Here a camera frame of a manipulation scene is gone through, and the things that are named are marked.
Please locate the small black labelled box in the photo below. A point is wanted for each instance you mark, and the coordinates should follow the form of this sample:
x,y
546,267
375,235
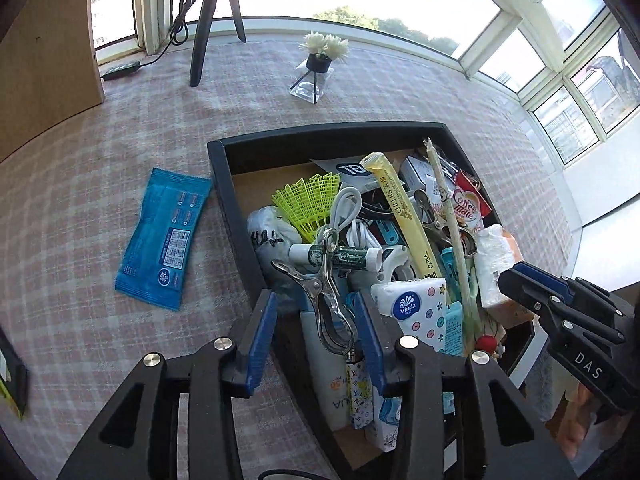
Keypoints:
x,y
12,375

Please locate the black storage box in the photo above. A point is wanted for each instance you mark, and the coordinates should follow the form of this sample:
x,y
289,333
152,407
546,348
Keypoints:
x,y
240,220

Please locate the white orange tissue pack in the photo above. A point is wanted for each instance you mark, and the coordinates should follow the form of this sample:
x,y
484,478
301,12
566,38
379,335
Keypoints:
x,y
492,260

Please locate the green plastic shuttlecock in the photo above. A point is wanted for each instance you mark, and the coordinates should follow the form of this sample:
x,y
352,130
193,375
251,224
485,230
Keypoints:
x,y
310,200

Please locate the plaid cloth covered desktop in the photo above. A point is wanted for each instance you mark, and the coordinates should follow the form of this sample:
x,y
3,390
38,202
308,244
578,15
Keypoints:
x,y
125,125

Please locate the brown wooden board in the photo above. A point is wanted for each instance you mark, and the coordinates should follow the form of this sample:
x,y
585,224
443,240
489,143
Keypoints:
x,y
45,60

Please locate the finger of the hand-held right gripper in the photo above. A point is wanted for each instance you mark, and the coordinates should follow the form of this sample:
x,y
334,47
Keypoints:
x,y
525,292
545,277

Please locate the white red-print sachet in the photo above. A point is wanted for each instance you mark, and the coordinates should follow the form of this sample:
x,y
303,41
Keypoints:
x,y
467,205

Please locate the small patterned tissue pack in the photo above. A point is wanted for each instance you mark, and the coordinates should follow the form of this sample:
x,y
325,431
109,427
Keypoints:
x,y
382,435

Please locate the blue correction tape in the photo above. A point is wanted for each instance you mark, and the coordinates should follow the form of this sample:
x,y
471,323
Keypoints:
x,y
390,410

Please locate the patterned lighter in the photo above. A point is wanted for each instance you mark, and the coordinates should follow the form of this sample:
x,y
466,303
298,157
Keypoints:
x,y
360,395

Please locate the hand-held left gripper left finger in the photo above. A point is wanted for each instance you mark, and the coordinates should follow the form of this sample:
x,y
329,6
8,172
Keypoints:
x,y
257,340

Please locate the black power adapter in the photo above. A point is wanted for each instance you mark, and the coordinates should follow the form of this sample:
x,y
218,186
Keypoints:
x,y
120,70

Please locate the blue wet wipes packet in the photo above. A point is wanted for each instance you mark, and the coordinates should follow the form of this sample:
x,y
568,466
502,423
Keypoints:
x,y
160,240

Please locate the white tape dispenser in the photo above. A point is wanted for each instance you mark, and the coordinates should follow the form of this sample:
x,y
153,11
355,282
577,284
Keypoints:
x,y
400,260

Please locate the small silver metal clip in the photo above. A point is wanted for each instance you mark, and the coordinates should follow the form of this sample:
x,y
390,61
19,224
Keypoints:
x,y
424,200

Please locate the silver metal clamp clip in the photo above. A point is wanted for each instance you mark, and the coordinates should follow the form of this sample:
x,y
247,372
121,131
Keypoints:
x,y
325,300

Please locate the star-print tissue pack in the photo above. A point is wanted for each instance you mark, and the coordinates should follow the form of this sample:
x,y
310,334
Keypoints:
x,y
415,310

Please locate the black white label packet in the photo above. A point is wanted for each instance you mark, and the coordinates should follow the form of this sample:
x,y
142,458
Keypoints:
x,y
345,169

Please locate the glass vase with white flowers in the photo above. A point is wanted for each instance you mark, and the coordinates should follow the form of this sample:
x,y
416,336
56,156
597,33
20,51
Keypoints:
x,y
312,62

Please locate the long yellow stick packet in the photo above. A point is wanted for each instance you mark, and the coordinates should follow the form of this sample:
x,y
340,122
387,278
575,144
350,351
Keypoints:
x,y
400,210

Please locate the teal card packet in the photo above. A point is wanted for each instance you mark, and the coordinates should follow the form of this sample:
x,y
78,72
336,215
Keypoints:
x,y
454,330

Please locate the small red toy figure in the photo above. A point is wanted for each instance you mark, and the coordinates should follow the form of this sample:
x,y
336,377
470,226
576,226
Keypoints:
x,y
487,345

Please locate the green lip balm tube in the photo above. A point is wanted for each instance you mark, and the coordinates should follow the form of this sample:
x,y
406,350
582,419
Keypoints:
x,y
360,257

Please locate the black tripod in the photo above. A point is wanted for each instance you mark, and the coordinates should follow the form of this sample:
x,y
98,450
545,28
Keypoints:
x,y
202,35

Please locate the white sunscreen tube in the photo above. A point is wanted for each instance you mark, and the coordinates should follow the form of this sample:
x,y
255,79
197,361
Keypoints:
x,y
325,390

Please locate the crumpled white plastic bag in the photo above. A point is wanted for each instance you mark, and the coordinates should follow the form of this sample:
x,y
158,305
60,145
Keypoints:
x,y
270,240

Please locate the paper-wrapped chopsticks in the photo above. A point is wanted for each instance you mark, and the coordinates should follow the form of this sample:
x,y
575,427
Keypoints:
x,y
450,210

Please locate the white window frame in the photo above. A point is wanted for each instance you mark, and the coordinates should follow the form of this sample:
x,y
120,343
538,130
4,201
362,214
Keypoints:
x,y
505,25

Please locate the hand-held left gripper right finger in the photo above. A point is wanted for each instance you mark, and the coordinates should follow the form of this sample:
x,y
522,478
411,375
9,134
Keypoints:
x,y
372,345

